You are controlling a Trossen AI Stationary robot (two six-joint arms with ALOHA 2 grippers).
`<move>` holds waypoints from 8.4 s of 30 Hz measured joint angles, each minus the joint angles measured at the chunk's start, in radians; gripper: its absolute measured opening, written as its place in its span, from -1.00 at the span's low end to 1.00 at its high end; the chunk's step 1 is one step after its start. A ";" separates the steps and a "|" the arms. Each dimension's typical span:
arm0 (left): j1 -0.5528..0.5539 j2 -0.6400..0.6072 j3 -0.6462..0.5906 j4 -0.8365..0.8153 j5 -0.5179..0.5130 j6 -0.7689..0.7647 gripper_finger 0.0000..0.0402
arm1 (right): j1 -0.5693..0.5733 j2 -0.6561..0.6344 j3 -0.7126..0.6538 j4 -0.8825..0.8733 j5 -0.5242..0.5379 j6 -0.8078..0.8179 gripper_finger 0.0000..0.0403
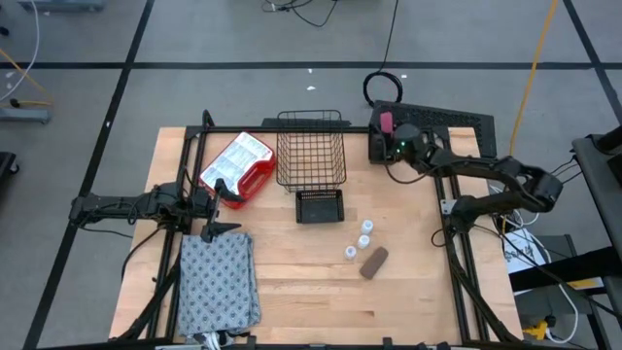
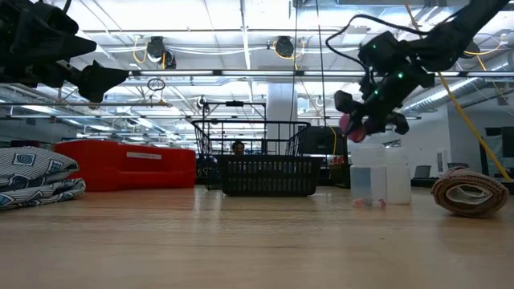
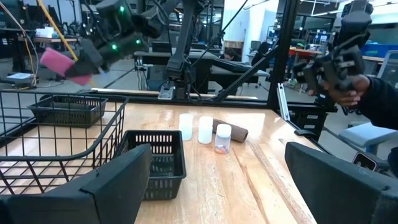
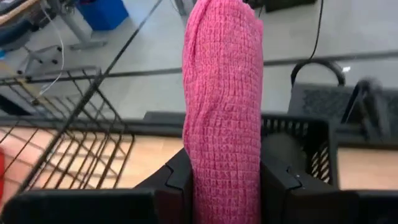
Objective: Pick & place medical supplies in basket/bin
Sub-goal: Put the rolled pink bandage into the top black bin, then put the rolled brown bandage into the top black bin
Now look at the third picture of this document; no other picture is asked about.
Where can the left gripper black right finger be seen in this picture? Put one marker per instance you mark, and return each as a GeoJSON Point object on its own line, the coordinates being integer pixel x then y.
{"type": "Point", "coordinates": [335, 189]}

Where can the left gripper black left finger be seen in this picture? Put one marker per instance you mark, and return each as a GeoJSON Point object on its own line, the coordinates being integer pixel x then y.
{"type": "Point", "coordinates": [102, 193]}

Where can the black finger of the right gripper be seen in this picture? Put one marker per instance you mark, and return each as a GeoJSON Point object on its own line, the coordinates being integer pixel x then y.
{"type": "Point", "coordinates": [77, 71]}

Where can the white translucent plastic bottle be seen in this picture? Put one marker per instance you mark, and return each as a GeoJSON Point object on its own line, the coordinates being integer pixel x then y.
{"type": "Point", "coordinates": [186, 126]}
{"type": "Point", "coordinates": [205, 130]}

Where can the brown bandage roll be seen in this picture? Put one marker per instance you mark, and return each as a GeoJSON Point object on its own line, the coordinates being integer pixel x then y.
{"type": "Point", "coordinates": [237, 132]}

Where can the clear white-capped pill bottle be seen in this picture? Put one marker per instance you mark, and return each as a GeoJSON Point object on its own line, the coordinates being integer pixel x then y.
{"type": "Point", "coordinates": [223, 138]}

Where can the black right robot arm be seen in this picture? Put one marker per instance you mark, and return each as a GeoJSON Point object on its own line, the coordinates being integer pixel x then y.
{"type": "Point", "coordinates": [183, 40]}

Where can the black slotted plastic bin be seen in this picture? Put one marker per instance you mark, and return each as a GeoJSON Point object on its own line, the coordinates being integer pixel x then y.
{"type": "Point", "coordinates": [166, 166]}
{"type": "Point", "coordinates": [68, 113]}

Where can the blue storage bin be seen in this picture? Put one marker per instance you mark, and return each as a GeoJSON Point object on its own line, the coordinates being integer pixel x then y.
{"type": "Point", "coordinates": [377, 50]}

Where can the pink foam roller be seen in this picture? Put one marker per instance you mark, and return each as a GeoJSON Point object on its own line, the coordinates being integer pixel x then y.
{"type": "Point", "coordinates": [53, 40]}

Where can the white box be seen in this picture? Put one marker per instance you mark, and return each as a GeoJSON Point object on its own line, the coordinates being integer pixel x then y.
{"type": "Point", "coordinates": [46, 32]}

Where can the flat white package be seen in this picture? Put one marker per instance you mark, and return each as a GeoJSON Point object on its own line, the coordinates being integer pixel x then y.
{"type": "Point", "coordinates": [20, 76]}

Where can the grey-blue padded stool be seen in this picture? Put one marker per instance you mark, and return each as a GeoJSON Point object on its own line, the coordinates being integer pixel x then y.
{"type": "Point", "coordinates": [367, 135]}

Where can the white power strip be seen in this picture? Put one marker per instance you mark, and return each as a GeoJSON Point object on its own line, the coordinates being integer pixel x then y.
{"type": "Point", "coordinates": [166, 93]}

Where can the person's hand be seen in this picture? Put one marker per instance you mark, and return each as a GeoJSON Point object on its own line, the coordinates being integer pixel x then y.
{"type": "Point", "coordinates": [348, 95]}

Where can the person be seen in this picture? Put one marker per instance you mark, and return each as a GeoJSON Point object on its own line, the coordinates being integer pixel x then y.
{"type": "Point", "coordinates": [261, 53]}
{"type": "Point", "coordinates": [230, 55]}
{"type": "Point", "coordinates": [381, 102]}

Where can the black background table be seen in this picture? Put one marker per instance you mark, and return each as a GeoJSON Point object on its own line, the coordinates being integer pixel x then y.
{"type": "Point", "coordinates": [239, 70]}

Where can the silver metal bracket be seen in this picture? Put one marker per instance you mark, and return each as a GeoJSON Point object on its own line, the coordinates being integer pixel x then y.
{"type": "Point", "coordinates": [283, 102]}

